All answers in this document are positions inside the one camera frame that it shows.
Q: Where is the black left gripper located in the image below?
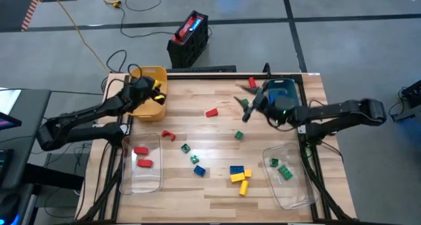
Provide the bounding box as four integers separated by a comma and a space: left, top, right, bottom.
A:
129, 75, 167, 106

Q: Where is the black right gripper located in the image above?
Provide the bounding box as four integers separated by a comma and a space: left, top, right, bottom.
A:
234, 82, 287, 124

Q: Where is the red arch block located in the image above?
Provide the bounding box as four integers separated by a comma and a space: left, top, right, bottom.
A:
161, 130, 177, 142

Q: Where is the square blue brick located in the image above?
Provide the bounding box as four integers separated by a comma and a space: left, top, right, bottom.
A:
193, 164, 207, 178

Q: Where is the clear plastic tray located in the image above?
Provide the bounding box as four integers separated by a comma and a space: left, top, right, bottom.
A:
120, 132, 164, 195
262, 144, 319, 211

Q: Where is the yellow plastic bin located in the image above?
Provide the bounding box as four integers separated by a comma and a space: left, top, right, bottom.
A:
126, 65, 168, 122

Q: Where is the teal plastic bin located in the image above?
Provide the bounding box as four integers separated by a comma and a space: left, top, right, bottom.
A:
266, 78, 301, 117

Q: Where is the red power station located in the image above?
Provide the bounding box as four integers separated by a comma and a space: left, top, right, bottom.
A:
171, 10, 205, 45

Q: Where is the black desk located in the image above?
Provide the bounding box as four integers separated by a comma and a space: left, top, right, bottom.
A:
0, 88, 52, 190

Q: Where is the computer monitor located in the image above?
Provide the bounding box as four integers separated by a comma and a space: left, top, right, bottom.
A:
0, 111, 22, 131

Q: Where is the large black striped-edge mat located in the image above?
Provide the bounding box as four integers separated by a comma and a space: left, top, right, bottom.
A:
0, 0, 46, 33

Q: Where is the black equipment stand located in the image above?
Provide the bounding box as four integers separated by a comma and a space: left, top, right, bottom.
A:
389, 79, 421, 123

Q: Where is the black equipment with light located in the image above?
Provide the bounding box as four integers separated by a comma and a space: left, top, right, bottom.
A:
0, 149, 36, 225

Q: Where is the left arm's black cable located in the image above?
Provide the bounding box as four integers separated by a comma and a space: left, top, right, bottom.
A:
103, 62, 144, 94

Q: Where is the black aluminium rig frame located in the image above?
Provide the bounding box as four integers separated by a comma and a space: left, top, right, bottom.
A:
74, 62, 358, 225

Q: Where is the black cable loop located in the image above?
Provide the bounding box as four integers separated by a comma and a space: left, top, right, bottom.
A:
105, 49, 128, 74

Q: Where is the long black floor cable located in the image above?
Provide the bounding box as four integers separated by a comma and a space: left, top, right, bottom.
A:
118, 0, 177, 39

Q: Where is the long yellow cable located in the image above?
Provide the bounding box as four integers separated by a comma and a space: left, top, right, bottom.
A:
45, 0, 111, 74

